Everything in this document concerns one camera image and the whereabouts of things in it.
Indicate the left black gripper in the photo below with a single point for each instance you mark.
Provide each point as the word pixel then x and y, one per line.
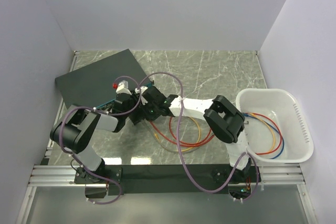
pixel 135 98

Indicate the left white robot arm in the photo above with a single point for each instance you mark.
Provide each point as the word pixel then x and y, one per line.
pixel 74 130

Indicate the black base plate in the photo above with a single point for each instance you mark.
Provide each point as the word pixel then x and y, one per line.
pixel 137 179

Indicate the large black network switch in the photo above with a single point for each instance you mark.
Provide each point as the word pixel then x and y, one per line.
pixel 92 85

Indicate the small black box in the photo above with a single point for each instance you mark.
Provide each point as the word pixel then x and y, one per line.
pixel 137 116

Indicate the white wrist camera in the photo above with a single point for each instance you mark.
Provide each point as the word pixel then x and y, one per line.
pixel 122 87
pixel 140 94

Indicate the white plastic bin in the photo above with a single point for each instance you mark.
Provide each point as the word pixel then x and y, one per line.
pixel 280 109

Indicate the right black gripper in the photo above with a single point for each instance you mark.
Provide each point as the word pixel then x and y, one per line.
pixel 149 116

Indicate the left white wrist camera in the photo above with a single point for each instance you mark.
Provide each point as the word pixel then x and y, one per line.
pixel 122 87

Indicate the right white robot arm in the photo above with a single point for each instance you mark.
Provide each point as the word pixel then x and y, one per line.
pixel 223 118

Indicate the aluminium frame rail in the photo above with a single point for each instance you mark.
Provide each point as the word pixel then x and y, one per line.
pixel 58 176

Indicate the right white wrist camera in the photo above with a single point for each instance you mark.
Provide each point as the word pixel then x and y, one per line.
pixel 140 94

